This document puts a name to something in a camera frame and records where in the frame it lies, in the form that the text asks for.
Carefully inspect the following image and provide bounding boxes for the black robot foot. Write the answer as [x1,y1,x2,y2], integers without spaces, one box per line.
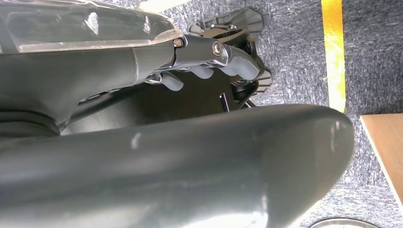
[61,8,273,136]

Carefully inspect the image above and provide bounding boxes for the yellow floor tape strip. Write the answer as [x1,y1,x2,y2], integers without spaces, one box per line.
[320,0,346,114]

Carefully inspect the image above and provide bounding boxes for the ribbed grey left arm sleeve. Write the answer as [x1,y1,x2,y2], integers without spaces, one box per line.
[0,109,61,141]

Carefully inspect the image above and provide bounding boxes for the wooden desk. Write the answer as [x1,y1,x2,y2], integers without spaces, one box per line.
[360,113,403,218]

